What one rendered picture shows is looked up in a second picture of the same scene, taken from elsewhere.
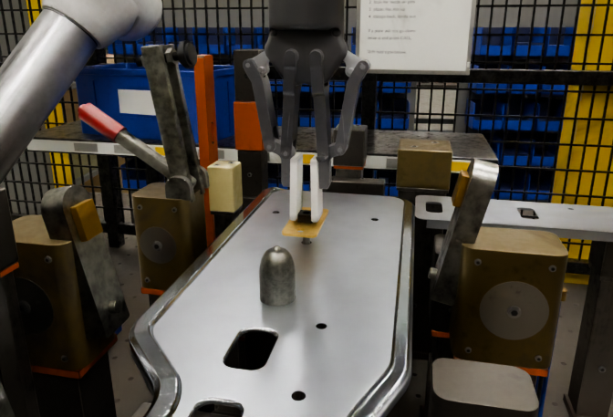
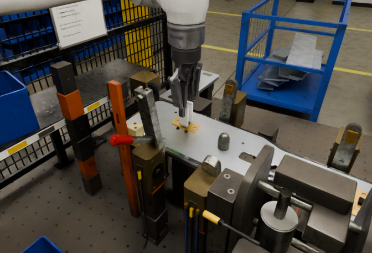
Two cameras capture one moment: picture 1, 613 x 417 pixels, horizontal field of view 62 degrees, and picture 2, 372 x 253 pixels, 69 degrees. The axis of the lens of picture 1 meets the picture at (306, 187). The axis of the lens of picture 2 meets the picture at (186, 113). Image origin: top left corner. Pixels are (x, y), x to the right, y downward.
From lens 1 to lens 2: 72 cm
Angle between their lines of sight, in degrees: 62
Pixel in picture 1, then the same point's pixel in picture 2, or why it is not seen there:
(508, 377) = (268, 124)
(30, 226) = (199, 182)
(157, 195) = (154, 152)
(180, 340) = (241, 171)
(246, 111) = (72, 98)
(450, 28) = (95, 15)
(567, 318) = not seen: hidden behind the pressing
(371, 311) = (238, 133)
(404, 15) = (75, 13)
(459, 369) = (263, 129)
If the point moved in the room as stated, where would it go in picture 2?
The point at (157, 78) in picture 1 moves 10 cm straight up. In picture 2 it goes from (152, 104) to (149, 61)
